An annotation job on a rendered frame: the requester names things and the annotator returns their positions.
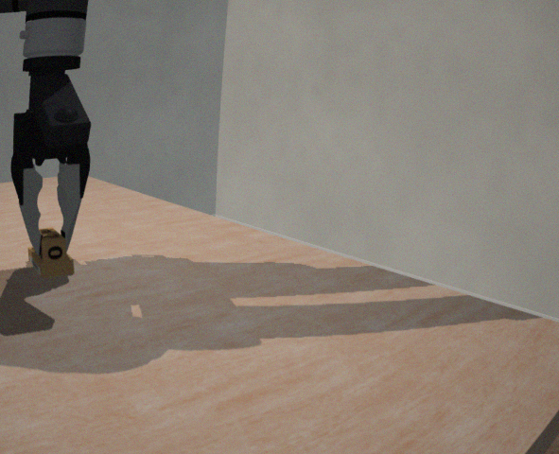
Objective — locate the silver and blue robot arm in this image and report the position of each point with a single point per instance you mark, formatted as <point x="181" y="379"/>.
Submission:
<point x="61" y="116"/>

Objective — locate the brown wooden tray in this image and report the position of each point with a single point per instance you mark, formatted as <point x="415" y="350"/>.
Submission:
<point x="51" y="268"/>

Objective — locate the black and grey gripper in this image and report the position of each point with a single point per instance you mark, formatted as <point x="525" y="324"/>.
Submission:
<point x="28" y="143"/>

